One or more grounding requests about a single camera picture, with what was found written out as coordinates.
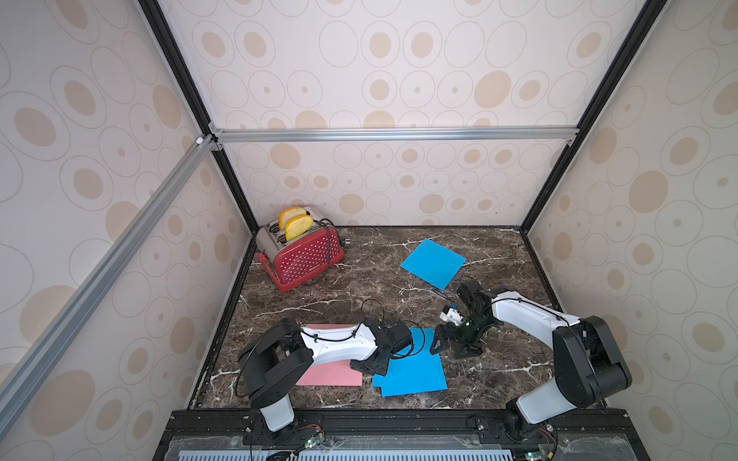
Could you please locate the yellow toast slice back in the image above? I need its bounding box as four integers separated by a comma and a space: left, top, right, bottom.
279, 207, 308, 231

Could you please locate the horizontal aluminium rail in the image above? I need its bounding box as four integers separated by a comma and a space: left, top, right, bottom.
208, 125, 580, 148

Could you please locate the left aluminium rail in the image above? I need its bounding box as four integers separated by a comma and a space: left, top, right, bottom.
1, 134, 215, 437

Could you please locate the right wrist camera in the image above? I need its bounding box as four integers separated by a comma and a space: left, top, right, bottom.
439, 305, 464, 327

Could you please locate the yellow toast slice front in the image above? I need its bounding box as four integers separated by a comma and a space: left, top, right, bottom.
284, 214, 314, 241

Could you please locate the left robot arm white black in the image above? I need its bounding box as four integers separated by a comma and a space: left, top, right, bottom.
236, 318, 415, 433

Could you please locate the pink paper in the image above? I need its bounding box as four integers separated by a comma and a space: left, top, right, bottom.
297, 360, 362, 387

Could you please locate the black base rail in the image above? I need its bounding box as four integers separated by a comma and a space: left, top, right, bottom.
153, 409, 649, 460

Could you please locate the red toaster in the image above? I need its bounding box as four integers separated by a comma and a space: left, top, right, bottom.
256, 206, 345, 292

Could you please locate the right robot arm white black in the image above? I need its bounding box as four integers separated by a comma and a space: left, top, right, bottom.
430, 280, 632, 440

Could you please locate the blue paper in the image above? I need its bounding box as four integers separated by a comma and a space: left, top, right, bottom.
401, 239, 466, 290
373, 328, 448, 398

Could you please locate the yellow toast slice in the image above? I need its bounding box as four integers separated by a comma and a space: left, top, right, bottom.
279, 207, 308, 231
284, 214, 314, 241

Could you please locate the black toaster cable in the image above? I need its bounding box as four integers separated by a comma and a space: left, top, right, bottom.
287, 217, 359, 289

